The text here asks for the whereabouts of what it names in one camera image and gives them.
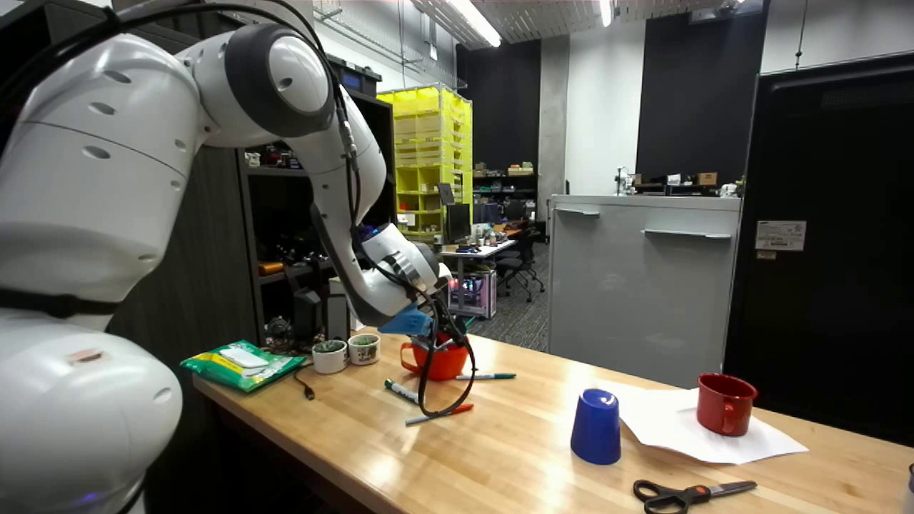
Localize orange cup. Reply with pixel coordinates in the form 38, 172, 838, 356
400, 334, 471, 382

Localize green wet wipes packet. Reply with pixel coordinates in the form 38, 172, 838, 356
179, 340, 307, 394

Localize grey cabinet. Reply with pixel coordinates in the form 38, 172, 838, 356
548, 193, 743, 390

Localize black speaker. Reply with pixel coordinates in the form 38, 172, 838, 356
292, 287, 323, 341

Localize white pot with small plant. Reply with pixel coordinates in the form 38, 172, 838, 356
347, 333, 382, 367
311, 340, 349, 376

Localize white desk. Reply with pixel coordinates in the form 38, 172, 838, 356
438, 238, 518, 315

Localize yellow bin rack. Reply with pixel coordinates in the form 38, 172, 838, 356
376, 84, 474, 241

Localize white paper sheet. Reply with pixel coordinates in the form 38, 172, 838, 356
598, 381, 810, 465

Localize ceiling light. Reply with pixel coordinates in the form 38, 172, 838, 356
444, 0, 503, 49

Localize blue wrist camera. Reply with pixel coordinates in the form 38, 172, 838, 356
378, 303, 435, 338

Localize large black cabinet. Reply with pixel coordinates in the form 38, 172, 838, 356
723, 51, 914, 448

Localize dark shelf unit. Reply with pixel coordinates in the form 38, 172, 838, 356
236, 57, 398, 351

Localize monitor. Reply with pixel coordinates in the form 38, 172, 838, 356
443, 203, 473, 245

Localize white marker with green cap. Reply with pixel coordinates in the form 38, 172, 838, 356
384, 379, 421, 405

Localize office chair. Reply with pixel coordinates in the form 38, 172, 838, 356
495, 227, 546, 303

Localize blue plastic cup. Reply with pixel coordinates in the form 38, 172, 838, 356
570, 388, 623, 466

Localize black and orange scissors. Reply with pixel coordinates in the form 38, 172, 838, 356
633, 479, 758, 514

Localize red pen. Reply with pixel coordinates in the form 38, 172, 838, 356
405, 403, 475, 427

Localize red mug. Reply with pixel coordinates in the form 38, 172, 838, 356
696, 373, 758, 438

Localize grey box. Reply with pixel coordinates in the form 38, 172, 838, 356
326, 292, 351, 341

